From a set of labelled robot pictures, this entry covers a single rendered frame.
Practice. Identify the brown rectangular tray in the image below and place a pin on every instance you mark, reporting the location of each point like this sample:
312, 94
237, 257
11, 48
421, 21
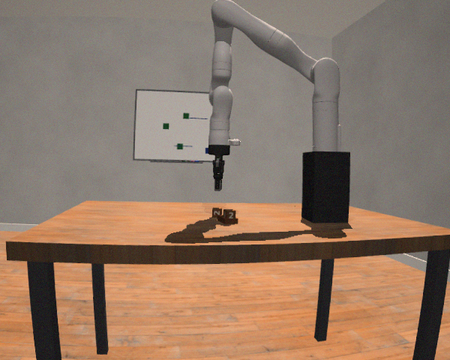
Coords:
227, 220

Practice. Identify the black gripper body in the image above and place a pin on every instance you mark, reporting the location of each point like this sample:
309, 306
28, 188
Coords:
219, 151

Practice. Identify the small brown cube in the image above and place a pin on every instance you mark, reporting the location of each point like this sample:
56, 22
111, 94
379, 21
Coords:
216, 211
229, 213

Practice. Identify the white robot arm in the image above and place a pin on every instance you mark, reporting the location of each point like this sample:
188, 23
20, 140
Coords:
324, 74

